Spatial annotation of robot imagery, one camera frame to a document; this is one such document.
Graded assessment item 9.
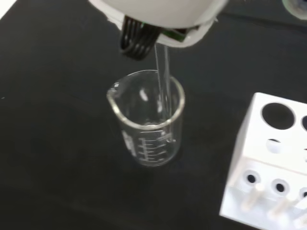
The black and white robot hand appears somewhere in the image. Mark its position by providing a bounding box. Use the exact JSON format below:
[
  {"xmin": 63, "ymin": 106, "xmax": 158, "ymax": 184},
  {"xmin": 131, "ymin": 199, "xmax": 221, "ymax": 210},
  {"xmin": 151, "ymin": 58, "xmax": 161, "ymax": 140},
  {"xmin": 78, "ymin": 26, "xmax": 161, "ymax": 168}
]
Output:
[{"xmin": 87, "ymin": 0, "xmax": 228, "ymax": 60}]

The clear glass graduated beaker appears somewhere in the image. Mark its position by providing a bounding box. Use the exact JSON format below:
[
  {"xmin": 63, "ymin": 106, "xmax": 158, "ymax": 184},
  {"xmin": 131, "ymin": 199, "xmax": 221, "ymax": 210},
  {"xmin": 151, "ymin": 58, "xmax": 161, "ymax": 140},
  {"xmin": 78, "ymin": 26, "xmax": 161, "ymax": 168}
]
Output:
[{"xmin": 106, "ymin": 69, "xmax": 186, "ymax": 168}]

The white test tube rack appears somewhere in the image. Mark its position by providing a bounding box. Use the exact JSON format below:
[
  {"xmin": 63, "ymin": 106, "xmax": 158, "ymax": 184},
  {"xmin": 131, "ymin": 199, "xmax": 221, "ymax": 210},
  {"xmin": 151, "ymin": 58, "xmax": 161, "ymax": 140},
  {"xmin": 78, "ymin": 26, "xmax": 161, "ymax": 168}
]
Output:
[{"xmin": 219, "ymin": 92, "xmax": 307, "ymax": 230}]

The round clear glass vessel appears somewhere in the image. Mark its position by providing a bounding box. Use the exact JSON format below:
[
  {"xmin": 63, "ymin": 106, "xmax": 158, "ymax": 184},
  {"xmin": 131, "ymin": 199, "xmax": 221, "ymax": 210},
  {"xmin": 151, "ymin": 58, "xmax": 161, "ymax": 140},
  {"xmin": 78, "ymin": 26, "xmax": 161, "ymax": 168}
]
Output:
[{"xmin": 282, "ymin": 0, "xmax": 307, "ymax": 19}]

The black bench cloth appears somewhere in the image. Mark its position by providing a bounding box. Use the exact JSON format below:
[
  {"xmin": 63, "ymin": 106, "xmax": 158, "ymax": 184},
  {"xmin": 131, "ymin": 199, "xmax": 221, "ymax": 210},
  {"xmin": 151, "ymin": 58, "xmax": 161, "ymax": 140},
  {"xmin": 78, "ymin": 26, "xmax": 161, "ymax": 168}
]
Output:
[{"xmin": 0, "ymin": 0, "xmax": 307, "ymax": 230}]

